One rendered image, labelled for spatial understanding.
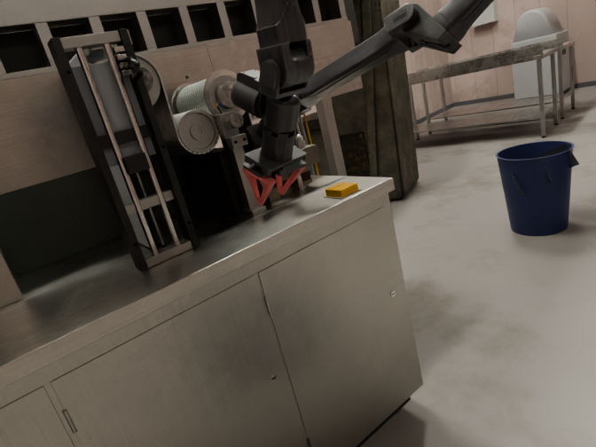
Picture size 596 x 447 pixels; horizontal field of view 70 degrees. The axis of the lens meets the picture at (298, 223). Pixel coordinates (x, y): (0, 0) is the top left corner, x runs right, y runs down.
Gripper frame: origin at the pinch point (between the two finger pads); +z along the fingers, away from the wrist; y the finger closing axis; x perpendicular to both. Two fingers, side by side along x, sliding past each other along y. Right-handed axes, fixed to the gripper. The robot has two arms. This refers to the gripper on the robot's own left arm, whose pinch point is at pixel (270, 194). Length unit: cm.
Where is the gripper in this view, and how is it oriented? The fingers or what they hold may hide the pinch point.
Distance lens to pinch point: 82.9
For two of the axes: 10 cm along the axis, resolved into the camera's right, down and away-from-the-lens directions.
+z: -1.5, 7.8, 6.1
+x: 7.4, 4.9, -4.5
